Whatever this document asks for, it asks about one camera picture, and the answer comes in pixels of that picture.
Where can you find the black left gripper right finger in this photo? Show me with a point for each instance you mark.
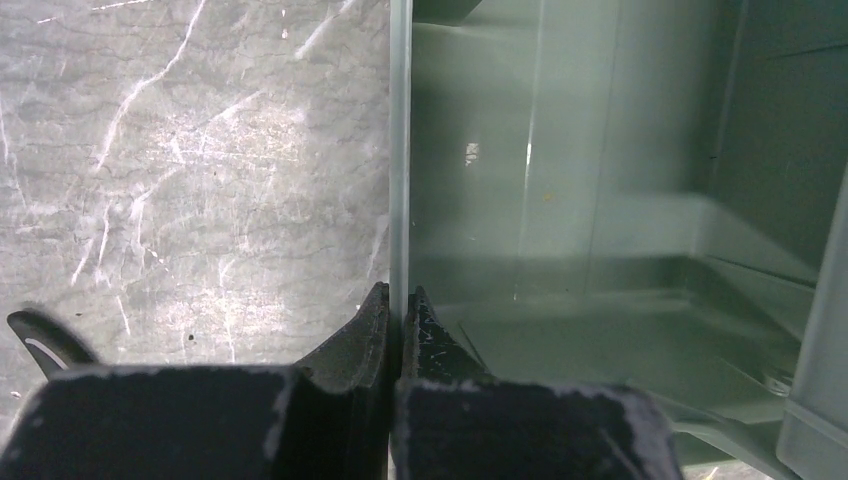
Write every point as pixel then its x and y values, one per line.
pixel 454 420

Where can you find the black handled pliers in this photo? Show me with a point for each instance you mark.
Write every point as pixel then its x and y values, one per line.
pixel 53 346

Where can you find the green toolbox with clear lid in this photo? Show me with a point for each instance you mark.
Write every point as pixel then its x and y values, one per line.
pixel 647 193

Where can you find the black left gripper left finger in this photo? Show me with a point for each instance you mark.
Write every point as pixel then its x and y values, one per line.
pixel 325 416

